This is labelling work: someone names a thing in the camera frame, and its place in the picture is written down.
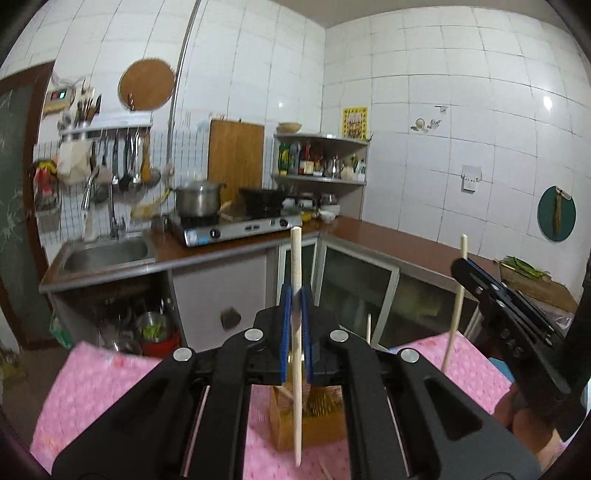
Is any corner wall shelf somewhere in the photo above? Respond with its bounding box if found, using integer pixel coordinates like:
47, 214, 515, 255
271, 132, 370, 185

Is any wooden chopstick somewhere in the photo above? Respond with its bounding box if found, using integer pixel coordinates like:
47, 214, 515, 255
441, 234, 468, 373
290, 227, 303, 467
366, 313, 372, 345

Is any steel gas stove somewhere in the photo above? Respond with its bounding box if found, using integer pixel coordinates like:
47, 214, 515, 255
167, 211, 303, 248

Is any steel faucet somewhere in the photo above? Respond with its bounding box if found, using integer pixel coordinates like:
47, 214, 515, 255
81, 166, 125, 242

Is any wooden chopstick in holder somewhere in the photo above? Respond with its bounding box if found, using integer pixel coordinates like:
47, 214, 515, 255
366, 313, 372, 345

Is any right hand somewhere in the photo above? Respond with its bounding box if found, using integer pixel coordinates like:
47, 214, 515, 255
493, 383, 563, 471

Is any red basin under sink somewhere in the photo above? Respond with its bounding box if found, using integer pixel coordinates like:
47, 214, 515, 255
141, 332, 181, 359

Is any wall utensil rack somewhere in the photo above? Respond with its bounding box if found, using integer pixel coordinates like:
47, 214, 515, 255
57, 111, 153, 195

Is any wooden cutting board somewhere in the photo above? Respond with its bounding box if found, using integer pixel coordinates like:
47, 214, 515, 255
207, 119, 264, 203

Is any steel cooking pot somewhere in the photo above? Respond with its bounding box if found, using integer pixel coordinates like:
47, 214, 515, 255
172, 180, 225, 218

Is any pink floral tablecloth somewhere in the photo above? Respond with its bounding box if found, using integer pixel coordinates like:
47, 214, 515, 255
30, 335, 510, 479

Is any black wok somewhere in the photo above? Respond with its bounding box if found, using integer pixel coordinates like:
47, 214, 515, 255
239, 188, 287, 218

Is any steel sink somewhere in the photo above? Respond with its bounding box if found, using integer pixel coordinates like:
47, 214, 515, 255
59, 235, 156, 276

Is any golden perforated utensil holder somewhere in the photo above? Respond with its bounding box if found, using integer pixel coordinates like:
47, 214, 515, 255
270, 384, 346, 452

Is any yellow red wall poster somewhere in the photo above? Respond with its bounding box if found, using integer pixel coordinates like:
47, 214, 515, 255
342, 107, 368, 141

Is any green round wall board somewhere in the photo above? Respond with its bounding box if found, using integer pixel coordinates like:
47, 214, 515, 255
537, 186, 577, 243

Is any kitchen counter cabinet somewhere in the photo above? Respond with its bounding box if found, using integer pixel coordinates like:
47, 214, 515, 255
39, 217, 459, 351

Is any wooden crate with greens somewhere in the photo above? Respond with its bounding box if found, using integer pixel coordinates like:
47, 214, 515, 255
495, 260, 578, 313

